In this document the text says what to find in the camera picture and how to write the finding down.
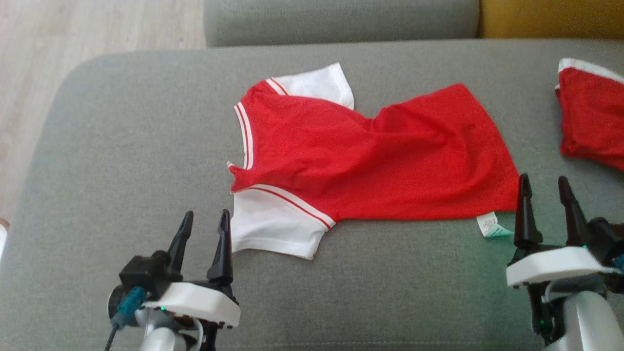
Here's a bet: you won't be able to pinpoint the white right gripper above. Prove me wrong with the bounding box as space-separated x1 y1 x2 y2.
506 173 616 344

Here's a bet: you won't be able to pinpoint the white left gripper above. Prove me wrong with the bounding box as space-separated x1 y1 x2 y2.
140 209 241 351

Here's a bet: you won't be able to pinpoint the red shorts with white band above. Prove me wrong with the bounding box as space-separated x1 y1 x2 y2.
554 58 624 173

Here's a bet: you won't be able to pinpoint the red and white basketball jersey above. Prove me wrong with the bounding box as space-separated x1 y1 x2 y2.
226 62 520 261

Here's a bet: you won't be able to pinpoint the grey sofa chaise cushion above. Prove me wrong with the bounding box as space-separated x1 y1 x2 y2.
0 38 624 351

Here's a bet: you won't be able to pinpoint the white object with brown top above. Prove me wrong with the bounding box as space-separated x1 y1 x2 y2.
0 218 11 261

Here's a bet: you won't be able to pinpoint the yellow cushion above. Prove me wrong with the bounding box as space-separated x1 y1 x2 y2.
478 0 624 41

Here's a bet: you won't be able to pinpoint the grey sofa back cushion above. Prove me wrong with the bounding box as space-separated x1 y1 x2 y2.
203 0 481 48

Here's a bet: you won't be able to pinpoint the black cable with teal connector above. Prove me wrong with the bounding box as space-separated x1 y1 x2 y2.
103 286 148 351

